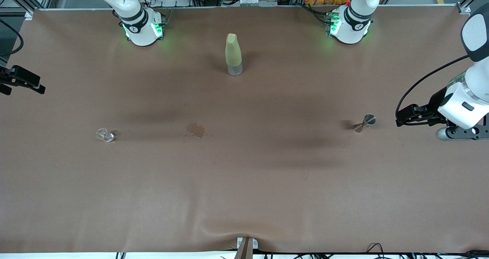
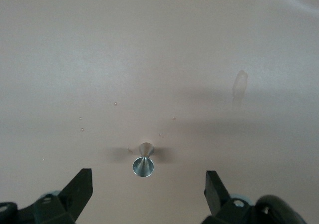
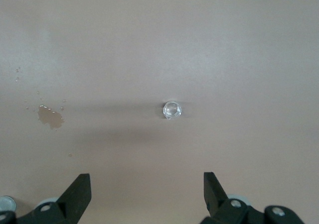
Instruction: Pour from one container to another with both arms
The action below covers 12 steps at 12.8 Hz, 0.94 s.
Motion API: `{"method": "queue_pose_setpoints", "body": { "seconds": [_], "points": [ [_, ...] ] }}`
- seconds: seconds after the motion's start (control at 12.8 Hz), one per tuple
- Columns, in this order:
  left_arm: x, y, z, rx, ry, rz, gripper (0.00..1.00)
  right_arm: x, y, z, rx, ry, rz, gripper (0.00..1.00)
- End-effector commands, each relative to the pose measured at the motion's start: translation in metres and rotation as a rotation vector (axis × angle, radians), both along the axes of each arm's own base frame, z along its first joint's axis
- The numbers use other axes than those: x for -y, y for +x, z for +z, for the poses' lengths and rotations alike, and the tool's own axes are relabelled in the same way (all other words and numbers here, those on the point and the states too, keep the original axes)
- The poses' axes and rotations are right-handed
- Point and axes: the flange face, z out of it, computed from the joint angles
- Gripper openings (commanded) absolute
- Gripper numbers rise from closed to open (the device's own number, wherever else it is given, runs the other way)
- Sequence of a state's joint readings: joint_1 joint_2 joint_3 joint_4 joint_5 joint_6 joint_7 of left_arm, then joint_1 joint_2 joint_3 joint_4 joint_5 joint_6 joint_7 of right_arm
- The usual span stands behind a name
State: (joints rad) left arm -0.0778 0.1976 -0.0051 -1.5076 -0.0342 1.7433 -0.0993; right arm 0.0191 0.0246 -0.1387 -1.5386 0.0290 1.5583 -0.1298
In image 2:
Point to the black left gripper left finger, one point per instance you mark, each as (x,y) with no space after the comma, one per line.
(74,191)

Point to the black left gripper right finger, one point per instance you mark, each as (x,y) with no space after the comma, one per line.
(216,196)

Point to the steel double-cone jigger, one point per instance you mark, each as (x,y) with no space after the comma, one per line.
(143,168)

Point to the brown table mat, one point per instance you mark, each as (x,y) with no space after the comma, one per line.
(159,59)

